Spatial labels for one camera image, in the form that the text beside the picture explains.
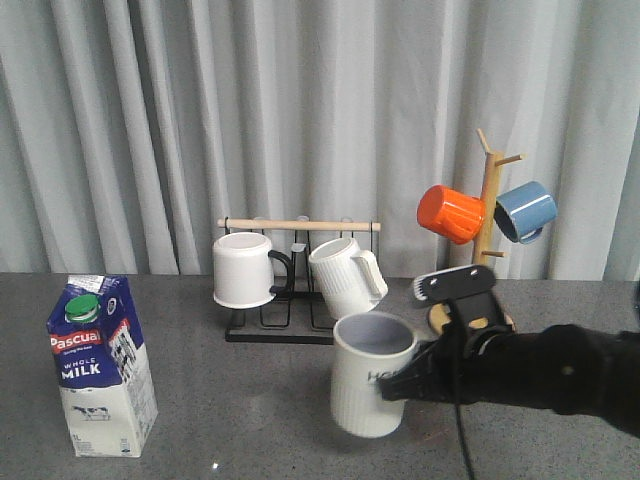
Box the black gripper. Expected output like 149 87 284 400
376 264 516 404

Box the cream HOME mug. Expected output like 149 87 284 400
330 311 417 438

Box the blue white milk carton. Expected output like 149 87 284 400
46 275 158 458

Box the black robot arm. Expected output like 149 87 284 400
377 265 639 436

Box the wooden mug tree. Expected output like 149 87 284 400
428 128 526 336

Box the orange mug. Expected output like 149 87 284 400
416 185 485 245

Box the white ribbed mug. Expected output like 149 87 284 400
309 237 388 320

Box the blue mug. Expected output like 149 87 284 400
494 181 558 244

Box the grey curtain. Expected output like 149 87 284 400
1 1 639 280

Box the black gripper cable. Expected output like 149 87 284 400
449 299 476 480

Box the black wire mug rack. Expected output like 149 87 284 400
217 216 381 345

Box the white mug black handle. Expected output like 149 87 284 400
213 232 295 309

